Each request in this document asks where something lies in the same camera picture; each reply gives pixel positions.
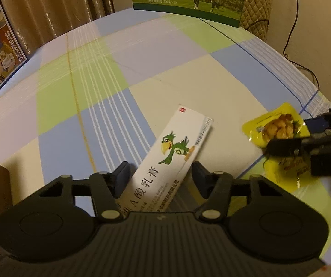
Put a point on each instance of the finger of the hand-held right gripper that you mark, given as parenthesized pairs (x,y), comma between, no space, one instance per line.
(283,147)
(316,124)

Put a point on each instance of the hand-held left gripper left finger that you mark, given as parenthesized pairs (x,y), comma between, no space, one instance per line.
(122,176)

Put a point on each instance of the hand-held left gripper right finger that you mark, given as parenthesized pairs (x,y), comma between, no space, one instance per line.
(198,179)

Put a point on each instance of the yellow snack packet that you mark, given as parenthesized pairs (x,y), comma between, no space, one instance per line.
(278,127)

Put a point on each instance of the white ointment box green parrot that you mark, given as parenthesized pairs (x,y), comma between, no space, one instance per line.
(174,150)

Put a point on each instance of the plaid tablecloth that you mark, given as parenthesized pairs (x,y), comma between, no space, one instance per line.
(154,72)

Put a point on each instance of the beige quilted chair cover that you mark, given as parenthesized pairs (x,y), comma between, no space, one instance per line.
(256,3)

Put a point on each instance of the green cow milk carton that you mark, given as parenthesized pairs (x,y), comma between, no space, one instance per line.
(188,0)

